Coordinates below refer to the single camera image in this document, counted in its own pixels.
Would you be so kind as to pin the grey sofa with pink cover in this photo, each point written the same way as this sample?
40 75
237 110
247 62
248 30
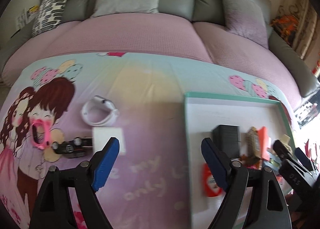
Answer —
194 29

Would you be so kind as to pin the white smart watch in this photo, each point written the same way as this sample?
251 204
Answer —
99 112

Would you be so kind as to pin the grey purple plush pillow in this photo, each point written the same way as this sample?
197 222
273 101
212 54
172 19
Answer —
244 18

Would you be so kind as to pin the black white patterned pillow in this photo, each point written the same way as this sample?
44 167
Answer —
49 16

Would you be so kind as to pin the pink helmet puppy toy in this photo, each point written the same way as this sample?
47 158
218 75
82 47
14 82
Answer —
251 162

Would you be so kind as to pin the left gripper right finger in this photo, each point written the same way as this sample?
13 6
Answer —
223 169

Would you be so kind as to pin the pink toy glasses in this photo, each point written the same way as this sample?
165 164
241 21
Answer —
40 133

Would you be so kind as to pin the black toy car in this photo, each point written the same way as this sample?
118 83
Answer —
78 147

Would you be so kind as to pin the wooden paddle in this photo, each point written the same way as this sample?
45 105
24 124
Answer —
57 137

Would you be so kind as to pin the red Lion tube bottle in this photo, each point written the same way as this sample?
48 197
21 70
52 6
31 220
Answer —
210 187

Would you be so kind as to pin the teal rimmed white box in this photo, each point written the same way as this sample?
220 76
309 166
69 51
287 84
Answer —
203 113

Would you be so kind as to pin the orange plastic toy piece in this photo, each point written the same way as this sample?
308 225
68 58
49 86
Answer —
264 141

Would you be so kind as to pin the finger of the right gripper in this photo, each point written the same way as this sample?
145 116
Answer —
282 152
305 161

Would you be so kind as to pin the orange patterned bag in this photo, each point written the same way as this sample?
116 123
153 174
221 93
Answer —
286 27

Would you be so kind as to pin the cartoon couple printed bedsheet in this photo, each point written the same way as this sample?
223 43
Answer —
148 187

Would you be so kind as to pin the black rectangular box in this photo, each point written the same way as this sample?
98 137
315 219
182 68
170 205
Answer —
227 139

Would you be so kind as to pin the white magazine rack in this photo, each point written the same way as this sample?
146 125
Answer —
26 16

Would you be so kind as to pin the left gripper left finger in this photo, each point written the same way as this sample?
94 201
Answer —
102 163

